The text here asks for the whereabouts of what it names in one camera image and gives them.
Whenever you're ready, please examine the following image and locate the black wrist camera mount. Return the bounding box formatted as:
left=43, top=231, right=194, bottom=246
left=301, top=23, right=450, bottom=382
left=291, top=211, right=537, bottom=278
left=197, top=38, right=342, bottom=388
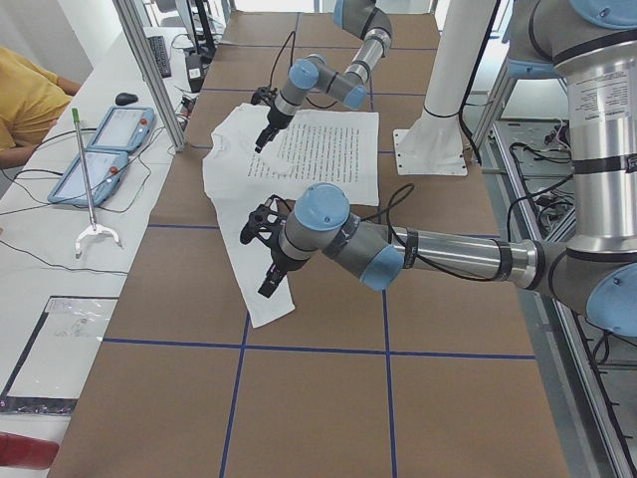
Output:
left=240, top=194, right=292, bottom=249
left=250, top=86, right=278, bottom=107

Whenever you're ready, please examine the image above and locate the red fire extinguisher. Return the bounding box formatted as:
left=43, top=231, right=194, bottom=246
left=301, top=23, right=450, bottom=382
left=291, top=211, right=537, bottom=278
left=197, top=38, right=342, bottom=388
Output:
left=1, top=432, right=60, bottom=470

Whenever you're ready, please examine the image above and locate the near blue teach pendant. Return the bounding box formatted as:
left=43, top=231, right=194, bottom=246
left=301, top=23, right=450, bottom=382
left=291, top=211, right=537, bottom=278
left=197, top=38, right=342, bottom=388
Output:
left=48, top=149, right=128, bottom=206

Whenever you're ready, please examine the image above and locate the far blue teach pendant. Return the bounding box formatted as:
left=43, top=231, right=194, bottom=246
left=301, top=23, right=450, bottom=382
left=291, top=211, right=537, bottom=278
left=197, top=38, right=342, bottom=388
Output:
left=88, top=107, right=156, bottom=153

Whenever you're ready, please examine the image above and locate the white long-sleeve printed shirt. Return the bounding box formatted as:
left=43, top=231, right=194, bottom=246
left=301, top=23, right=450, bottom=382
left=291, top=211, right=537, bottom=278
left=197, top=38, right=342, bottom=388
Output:
left=202, top=104, right=379, bottom=328

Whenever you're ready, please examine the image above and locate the aluminium frame post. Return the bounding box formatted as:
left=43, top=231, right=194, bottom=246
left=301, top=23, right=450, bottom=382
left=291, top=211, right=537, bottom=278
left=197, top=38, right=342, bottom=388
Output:
left=112, top=0, right=185, bottom=153

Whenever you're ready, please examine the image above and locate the green-handled reacher grabber tool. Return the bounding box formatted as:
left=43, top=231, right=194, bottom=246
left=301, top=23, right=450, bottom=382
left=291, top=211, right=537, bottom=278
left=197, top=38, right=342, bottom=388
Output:
left=72, top=108, right=122, bottom=259

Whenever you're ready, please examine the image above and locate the clear plastic bag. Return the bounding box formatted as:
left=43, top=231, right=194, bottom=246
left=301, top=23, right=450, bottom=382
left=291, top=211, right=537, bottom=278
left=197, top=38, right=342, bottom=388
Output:
left=1, top=296, right=117, bottom=416

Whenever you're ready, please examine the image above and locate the black keyboard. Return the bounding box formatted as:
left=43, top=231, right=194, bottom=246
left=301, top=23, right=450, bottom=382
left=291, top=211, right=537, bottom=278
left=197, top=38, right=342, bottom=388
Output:
left=146, top=36, right=171, bottom=79

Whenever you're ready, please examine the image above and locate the blue teach pendant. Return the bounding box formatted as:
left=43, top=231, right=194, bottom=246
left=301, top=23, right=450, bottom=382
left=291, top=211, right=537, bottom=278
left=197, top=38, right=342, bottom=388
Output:
left=88, top=107, right=156, bottom=153
left=48, top=149, right=128, bottom=206

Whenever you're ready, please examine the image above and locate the black computer mouse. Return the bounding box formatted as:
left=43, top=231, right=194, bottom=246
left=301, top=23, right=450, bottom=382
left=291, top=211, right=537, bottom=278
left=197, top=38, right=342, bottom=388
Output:
left=114, top=93, right=138, bottom=107

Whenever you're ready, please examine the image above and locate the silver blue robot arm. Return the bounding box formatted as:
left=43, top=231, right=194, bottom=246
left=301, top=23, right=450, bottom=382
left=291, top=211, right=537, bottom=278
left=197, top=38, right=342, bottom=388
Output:
left=240, top=1, right=636, bottom=337
left=255, top=1, right=392, bottom=152

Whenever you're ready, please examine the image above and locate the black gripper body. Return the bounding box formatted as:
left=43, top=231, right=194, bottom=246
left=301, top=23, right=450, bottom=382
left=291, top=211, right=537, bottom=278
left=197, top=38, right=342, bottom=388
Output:
left=267, top=106, right=292, bottom=132
left=271, top=245, right=304, bottom=274

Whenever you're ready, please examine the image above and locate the person in yellow shirt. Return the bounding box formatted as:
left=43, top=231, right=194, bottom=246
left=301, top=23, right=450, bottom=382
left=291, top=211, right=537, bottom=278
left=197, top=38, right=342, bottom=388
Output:
left=1, top=47, right=82, bottom=169

